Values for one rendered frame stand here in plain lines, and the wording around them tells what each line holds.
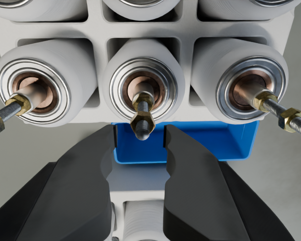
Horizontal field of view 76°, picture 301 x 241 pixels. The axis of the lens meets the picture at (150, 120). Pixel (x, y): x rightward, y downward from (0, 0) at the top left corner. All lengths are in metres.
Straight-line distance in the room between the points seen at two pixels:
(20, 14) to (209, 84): 0.20
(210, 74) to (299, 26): 0.36
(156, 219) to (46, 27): 0.36
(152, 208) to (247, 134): 0.26
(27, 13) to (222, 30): 0.22
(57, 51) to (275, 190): 0.75
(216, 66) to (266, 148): 0.47
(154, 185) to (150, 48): 0.29
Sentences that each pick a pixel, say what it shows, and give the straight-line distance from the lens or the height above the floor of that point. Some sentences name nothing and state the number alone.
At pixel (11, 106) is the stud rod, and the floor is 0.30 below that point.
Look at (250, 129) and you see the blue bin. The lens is 0.46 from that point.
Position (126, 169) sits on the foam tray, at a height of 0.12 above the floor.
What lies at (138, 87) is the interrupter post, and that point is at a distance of 0.20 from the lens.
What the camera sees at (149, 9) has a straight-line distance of 0.21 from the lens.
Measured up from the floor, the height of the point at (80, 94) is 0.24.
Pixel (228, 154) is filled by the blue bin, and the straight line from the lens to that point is 0.48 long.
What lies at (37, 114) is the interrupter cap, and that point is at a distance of 0.26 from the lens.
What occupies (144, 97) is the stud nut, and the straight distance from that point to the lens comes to 0.18.
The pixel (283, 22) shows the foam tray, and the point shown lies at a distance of 0.33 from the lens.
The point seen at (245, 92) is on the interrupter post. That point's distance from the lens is 0.23.
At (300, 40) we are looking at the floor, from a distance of 0.57.
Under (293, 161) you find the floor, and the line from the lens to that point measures 0.74.
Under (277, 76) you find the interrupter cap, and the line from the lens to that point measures 0.25.
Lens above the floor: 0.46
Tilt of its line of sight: 62 degrees down
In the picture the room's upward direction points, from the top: 177 degrees clockwise
